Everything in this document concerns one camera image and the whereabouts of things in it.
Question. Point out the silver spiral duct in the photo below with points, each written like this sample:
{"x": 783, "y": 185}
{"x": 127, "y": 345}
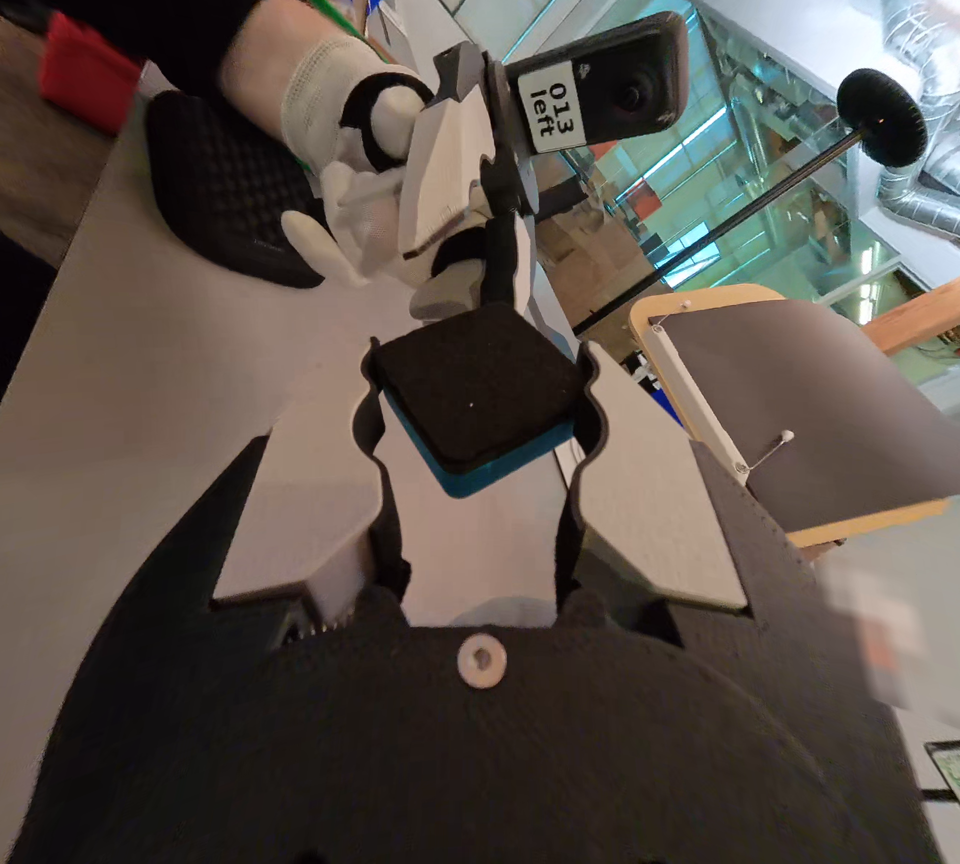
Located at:
{"x": 922, "y": 196}

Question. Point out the black pole stand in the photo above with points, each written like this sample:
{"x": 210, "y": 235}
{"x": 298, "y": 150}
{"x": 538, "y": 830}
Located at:
{"x": 881, "y": 118}

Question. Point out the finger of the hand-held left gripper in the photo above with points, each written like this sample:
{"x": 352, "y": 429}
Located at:
{"x": 442, "y": 166}
{"x": 526, "y": 264}

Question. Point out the cardboard box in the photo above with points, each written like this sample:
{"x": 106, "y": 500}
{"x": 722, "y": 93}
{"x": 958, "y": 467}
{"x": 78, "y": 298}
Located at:
{"x": 592, "y": 249}

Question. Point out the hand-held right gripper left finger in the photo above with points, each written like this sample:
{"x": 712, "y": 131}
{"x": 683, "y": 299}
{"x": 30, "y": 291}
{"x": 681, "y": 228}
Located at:
{"x": 300, "y": 504}

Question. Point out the whiteboard with green writing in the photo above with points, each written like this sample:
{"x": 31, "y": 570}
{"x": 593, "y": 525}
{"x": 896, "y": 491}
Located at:
{"x": 946, "y": 766}

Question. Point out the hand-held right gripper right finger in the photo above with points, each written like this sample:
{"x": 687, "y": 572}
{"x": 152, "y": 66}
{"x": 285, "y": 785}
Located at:
{"x": 645, "y": 511}

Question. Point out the red panel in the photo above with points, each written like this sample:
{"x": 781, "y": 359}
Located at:
{"x": 645, "y": 199}

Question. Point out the red plastic bin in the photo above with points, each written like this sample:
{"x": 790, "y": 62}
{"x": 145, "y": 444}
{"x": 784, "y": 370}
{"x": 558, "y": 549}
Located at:
{"x": 86, "y": 73}

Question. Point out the blue black foam eraser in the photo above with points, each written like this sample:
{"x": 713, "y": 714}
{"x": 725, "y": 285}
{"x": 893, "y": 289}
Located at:
{"x": 472, "y": 384}

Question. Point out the person's left hand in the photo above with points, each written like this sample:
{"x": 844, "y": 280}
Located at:
{"x": 352, "y": 204}

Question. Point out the black honeycomb pad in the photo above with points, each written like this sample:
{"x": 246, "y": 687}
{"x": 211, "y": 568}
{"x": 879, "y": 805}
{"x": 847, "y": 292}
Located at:
{"x": 217, "y": 189}

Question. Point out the wooden ceiling beam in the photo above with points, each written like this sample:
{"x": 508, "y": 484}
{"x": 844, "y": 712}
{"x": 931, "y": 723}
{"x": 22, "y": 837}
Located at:
{"x": 922, "y": 316}

